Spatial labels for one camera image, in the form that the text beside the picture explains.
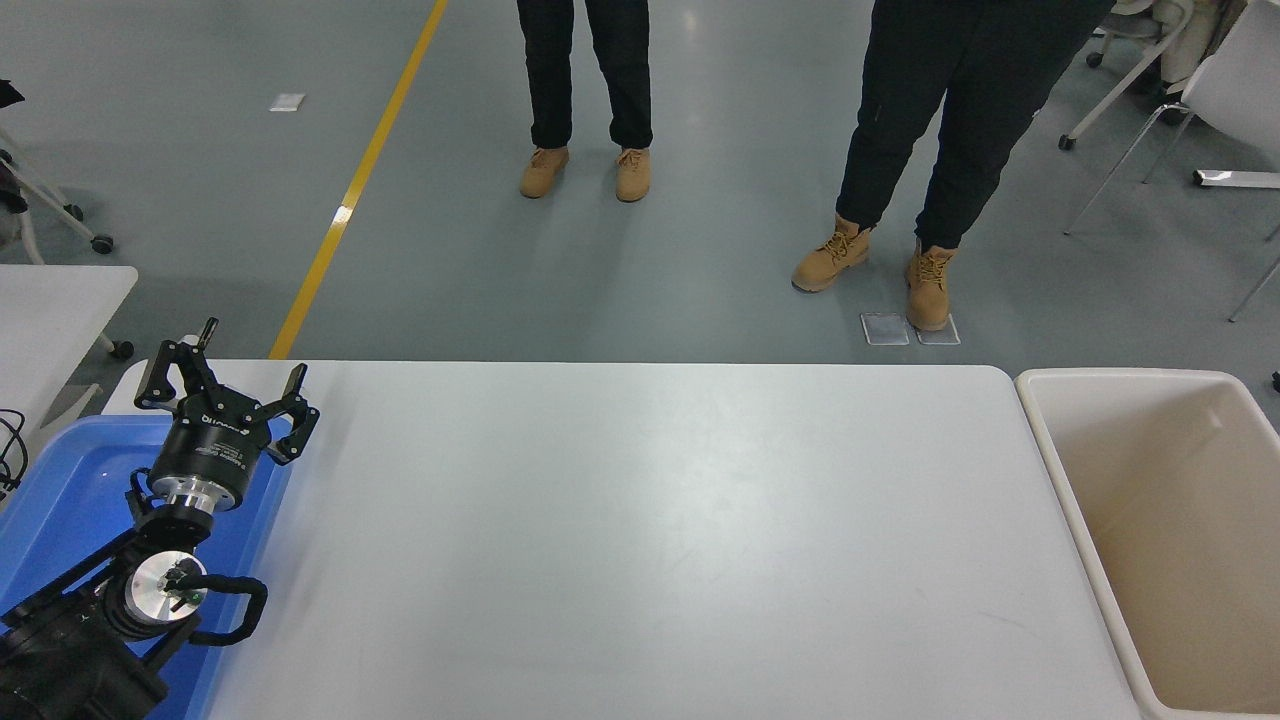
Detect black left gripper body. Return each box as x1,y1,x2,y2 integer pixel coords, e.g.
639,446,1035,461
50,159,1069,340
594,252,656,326
150,402,274,497

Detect blue plastic tray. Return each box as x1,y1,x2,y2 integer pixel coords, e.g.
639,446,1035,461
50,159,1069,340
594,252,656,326
0,413,296,720

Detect white wheeled stand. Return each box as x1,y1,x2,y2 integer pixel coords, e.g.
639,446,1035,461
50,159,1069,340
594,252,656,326
0,125,117,256

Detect person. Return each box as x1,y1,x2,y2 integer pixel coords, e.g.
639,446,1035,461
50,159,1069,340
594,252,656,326
792,0,1116,332
516,0,654,203

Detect large pale bin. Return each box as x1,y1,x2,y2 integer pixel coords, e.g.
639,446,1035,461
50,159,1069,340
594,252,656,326
1015,368,1280,720

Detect white wheeled rack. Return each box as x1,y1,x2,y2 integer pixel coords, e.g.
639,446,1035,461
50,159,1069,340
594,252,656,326
1058,0,1196,152

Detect beige hanging garment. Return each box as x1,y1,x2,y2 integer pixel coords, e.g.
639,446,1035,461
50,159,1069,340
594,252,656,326
1110,0,1251,96

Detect white chair chrome legs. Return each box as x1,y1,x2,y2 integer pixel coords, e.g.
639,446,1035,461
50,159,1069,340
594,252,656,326
1063,0,1280,237

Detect black cable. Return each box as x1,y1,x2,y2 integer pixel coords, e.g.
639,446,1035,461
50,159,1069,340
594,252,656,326
0,407,29,501

